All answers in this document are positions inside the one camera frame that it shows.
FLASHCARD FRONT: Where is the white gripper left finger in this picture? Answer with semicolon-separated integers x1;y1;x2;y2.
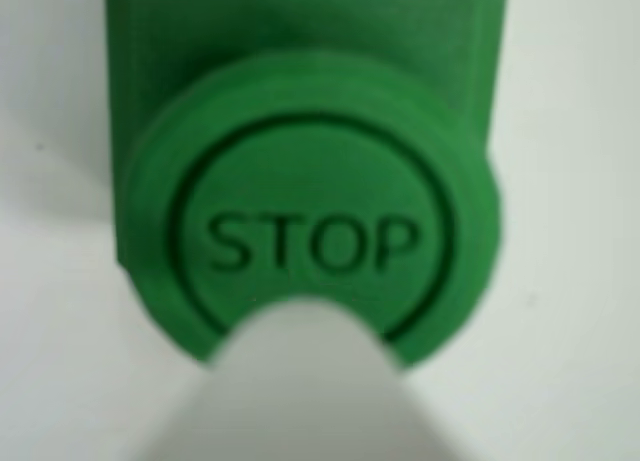
133;300;307;461

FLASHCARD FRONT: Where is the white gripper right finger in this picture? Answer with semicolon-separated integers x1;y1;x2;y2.
304;300;482;461

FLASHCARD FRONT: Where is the green STOP button cap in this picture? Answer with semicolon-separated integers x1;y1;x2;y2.
118;50;504;372

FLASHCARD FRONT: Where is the green stop button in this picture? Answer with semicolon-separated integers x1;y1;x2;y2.
105;0;509;327

